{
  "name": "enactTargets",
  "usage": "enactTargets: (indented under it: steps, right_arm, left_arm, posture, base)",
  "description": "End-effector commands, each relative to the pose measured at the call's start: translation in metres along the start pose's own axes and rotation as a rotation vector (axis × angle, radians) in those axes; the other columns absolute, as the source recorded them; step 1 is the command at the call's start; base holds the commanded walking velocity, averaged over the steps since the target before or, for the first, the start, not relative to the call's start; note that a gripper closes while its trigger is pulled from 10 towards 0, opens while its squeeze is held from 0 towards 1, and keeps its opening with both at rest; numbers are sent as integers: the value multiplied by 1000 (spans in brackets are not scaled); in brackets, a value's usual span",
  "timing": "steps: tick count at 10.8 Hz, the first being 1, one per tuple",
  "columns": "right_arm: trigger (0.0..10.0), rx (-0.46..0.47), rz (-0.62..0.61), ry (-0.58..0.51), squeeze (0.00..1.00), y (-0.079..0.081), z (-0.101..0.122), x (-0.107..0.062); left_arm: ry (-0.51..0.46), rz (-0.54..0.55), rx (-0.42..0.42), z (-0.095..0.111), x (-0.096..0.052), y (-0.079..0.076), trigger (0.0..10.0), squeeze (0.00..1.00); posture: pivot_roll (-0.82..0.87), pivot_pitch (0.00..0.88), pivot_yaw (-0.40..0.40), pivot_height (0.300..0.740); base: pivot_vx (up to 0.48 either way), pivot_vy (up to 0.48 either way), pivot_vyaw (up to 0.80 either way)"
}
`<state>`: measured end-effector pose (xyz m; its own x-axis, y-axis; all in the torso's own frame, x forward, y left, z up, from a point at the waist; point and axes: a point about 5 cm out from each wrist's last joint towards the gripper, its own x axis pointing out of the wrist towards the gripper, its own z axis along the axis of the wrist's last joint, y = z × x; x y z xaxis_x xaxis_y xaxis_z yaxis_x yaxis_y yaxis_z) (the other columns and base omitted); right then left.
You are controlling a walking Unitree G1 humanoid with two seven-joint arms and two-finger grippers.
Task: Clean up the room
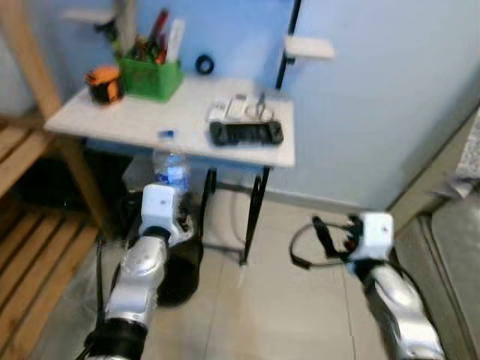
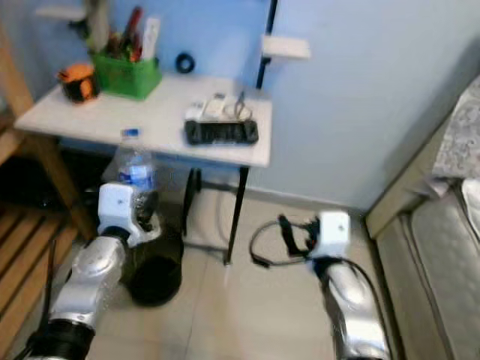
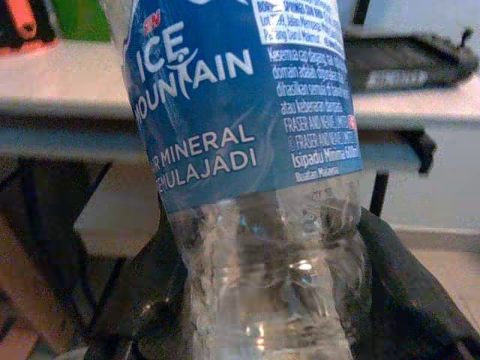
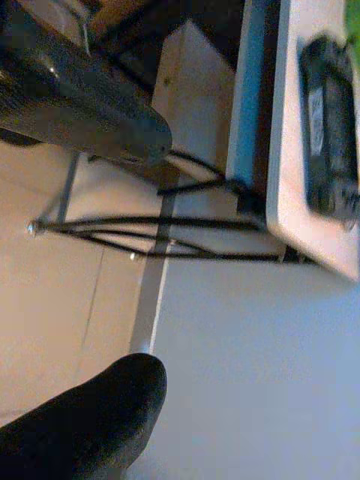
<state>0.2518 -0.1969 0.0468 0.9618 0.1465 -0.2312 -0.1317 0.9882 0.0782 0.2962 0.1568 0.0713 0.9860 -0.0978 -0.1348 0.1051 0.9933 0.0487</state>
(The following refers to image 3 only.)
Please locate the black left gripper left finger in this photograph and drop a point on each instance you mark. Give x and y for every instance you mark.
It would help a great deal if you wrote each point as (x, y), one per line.
(150, 300)

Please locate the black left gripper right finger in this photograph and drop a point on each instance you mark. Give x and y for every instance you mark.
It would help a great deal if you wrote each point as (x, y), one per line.
(405, 307)

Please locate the clear water bottle blue label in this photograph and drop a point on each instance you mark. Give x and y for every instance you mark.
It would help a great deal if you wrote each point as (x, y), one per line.
(210, 112)

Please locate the green object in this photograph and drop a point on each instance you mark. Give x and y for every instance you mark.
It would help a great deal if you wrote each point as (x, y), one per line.
(80, 18)

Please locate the orange and black object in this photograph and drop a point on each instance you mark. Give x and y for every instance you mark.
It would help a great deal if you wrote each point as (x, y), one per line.
(22, 33)

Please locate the white table with black frame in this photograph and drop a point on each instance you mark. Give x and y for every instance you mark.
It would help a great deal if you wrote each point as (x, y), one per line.
(45, 195)

